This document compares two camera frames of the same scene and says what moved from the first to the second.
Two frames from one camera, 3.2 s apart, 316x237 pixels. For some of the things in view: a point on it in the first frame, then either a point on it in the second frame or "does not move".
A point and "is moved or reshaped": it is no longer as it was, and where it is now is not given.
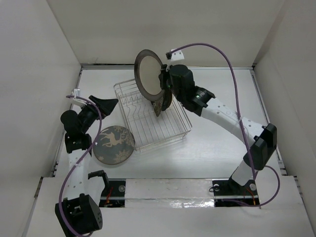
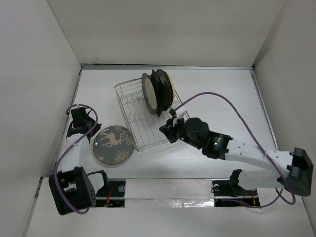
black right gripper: [163, 75] to [170, 130]
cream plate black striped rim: [167, 99] does not move
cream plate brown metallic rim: [147, 65] is moved or reshaped
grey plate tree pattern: [114, 144] does not move
